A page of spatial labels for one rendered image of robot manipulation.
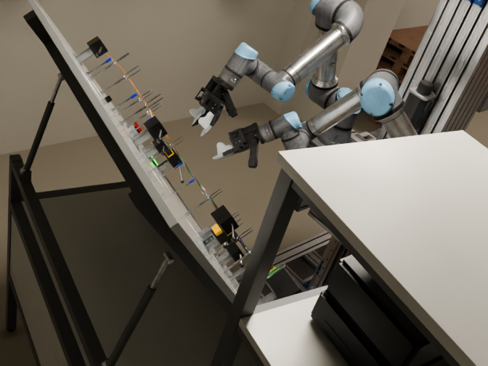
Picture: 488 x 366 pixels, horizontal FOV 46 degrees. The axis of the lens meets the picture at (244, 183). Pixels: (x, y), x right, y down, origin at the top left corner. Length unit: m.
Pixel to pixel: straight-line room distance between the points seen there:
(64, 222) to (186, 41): 2.32
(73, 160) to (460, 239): 3.31
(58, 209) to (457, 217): 1.71
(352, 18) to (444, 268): 1.44
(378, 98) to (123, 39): 2.36
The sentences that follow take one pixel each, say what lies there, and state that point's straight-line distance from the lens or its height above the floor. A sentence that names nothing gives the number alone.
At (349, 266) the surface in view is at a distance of 1.14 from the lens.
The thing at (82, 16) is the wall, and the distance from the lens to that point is 3.78.
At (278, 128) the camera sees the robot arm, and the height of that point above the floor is 1.33.
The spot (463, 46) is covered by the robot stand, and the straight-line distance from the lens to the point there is 2.36.
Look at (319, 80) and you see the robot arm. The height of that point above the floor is 1.40.
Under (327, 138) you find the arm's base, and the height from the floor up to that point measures 1.20.
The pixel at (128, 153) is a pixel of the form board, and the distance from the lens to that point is 1.18.
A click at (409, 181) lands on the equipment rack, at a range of 1.05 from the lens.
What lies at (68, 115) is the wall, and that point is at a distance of 4.08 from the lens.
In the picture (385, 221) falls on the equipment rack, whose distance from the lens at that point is 0.92.
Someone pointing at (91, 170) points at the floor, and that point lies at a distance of 3.95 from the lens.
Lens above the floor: 2.35
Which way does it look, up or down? 34 degrees down
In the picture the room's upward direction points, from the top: 18 degrees clockwise
